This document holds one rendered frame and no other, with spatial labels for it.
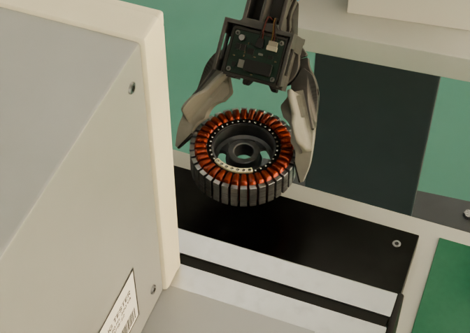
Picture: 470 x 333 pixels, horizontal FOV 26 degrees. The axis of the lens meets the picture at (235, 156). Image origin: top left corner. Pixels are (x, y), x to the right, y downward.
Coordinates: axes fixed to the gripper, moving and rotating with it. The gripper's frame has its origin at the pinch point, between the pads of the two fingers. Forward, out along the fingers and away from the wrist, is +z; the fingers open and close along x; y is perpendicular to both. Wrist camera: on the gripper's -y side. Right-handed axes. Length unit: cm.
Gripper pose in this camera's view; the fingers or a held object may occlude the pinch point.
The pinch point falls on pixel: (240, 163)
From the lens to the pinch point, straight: 105.3
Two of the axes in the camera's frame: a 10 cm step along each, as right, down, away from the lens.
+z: -2.5, 9.7, 0.7
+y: -2.4, 0.1, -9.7
